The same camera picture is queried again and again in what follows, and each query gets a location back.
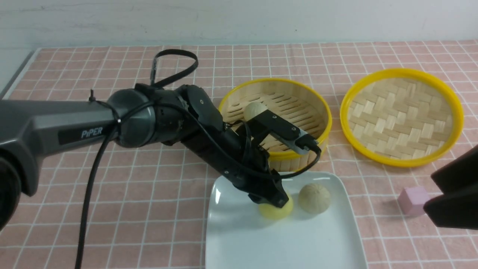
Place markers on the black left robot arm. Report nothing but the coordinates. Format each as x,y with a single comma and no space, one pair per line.
34,130

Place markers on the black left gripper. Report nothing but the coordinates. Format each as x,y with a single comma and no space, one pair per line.
224,151

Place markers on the white square plate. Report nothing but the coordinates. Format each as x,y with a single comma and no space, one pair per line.
238,237

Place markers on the yellow steamed bun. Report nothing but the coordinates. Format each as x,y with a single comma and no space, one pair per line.
274,213

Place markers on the pink checkered tablecloth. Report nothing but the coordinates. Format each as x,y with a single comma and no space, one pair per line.
149,205

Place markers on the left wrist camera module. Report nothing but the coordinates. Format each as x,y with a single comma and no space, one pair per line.
294,138

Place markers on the woven bamboo steamer lid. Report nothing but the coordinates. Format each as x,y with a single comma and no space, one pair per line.
401,117

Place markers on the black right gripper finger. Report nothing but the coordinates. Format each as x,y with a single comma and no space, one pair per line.
458,210
458,174

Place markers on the pale beige steamed bun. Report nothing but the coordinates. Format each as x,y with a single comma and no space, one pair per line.
253,109

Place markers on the bamboo steamer basket yellow rim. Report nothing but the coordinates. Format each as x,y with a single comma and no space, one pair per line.
293,101

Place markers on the pink cube block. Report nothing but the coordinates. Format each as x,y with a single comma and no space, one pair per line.
412,201

